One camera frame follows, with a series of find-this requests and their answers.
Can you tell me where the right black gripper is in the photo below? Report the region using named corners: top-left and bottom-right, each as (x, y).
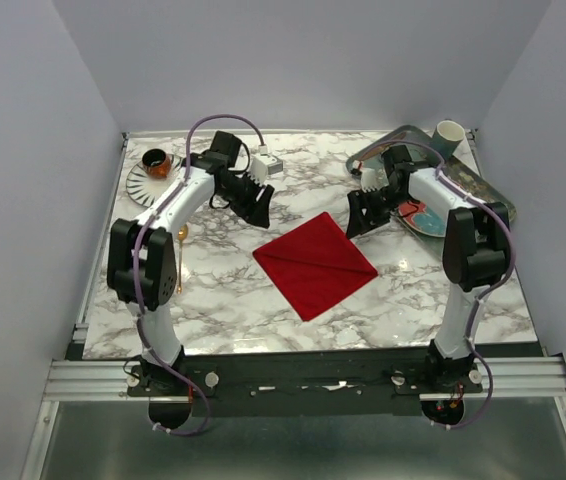
top-left (344, 185), bottom-right (413, 239)

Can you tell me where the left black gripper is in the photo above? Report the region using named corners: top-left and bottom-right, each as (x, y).
top-left (216, 170), bottom-right (275, 229)

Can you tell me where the red cloth napkin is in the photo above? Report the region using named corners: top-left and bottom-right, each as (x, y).
top-left (253, 212), bottom-right (378, 322)

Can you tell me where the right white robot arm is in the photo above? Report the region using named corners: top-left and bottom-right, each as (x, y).
top-left (346, 141), bottom-right (515, 392)

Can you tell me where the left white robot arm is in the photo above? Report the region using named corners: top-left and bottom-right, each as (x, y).
top-left (106, 131), bottom-right (274, 395)

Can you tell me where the red blue patterned plate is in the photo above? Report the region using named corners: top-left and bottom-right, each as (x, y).
top-left (397, 201), bottom-right (446, 238)

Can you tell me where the gold spoon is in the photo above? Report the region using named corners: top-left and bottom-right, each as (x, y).
top-left (176, 224), bottom-right (189, 294)

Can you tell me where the green floral tray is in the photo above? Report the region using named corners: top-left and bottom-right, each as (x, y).
top-left (345, 125), bottom-right (517, 222)

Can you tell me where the brown black teacup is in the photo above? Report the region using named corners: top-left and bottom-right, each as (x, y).
top-left (141, 148), bottom-right (172, 179)

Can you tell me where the striped white saucer plate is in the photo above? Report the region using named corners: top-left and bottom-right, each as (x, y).
top-left (125, 154), bottom-right (182, 208)

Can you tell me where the dark green white cup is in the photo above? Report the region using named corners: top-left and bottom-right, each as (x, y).
top-left (429, 119), bottom-right (465, 159)

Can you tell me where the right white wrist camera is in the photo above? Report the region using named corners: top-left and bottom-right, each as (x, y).
top-left (350, 162), bottom-right (379, 192)

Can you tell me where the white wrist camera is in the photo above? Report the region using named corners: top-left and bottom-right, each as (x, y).
top-left (350, 162), bottom-right (379, 192)
top-left (247, 145), bottom-right (284, 185)

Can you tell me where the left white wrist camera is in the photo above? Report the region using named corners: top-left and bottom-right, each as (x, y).
top-left (247, 145), bottom-right (284, 185)

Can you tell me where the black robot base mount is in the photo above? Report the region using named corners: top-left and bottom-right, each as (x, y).
top-left (124, 347), bottom-right (483, 433)

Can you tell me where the aluminium rail frame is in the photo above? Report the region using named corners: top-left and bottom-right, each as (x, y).
top-left (23, 342), bottom-right (566, 479)

